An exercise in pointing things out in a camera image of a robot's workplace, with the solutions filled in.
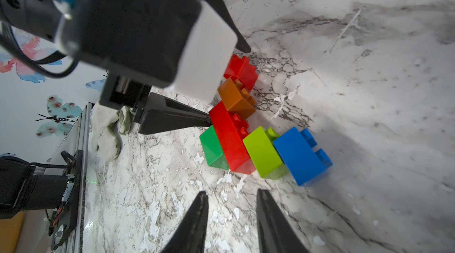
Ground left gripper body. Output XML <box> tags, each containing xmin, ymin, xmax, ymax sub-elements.
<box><xmin>55</xmin><ymin>0</ymin><xmax>238</xmax><ymax>109</ymax></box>

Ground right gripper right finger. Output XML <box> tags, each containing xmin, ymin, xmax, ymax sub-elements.
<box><xmin>256</xmin><ymin>189</ymin><xmax>309</xmax><ymax>253</ymax></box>

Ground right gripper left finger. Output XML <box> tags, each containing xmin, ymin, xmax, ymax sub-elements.
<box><xmin>161</xmin><ymin>191</ymin><xmax>209</xmax><ymax>253</ymax></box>

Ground dark green lego brick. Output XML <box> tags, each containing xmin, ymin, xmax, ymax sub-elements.
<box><xmin>200</xmin><ymin>126</ymin><xmax>229</xmax><ymax>170</ymax></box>

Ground long red lego brick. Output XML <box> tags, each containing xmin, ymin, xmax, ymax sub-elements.
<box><xmin>209</xmin><ymin>102</ymin><xmax>256</xmax><ymax>175</ymax></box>

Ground blue lego brick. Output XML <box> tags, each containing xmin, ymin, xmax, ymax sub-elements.
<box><xmin>273</xmin><ymin>127</ymin><xmax>333</xmax><ymax>187</ymax></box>

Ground orange lego brick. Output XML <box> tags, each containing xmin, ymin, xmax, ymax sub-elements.
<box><xmin>218</xmin><ymin>78</ymin><xmax>256</xmax><ymax>120</ymax></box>

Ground small red lego brick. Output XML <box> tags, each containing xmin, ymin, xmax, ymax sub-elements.
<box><xmin>223</xmin><ymin>55</ymin><xmax>258</xmax><ymax>91</ymax></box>

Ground lime green lego brick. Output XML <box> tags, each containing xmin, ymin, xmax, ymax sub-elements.
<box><xmin>243</xmin><ymin>126</ymin><xmax>289</xmax><ymax>180</ymax></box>

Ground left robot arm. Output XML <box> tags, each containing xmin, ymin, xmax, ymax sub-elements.
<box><xmin>1</xmin><ymin>0</ymin><xmax>251</xmax><ymax>135</ymax></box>

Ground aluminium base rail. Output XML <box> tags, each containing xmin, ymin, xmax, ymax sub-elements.
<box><xmin>45</xmin><ymin>103</ymin><xmax>94</xmax><ymax>253</ymax></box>

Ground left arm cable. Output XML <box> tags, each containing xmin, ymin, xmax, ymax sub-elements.
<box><xmin>0</xmin><ymin>21</ymin><xmax>81</xmax><ymax>79</ymax></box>

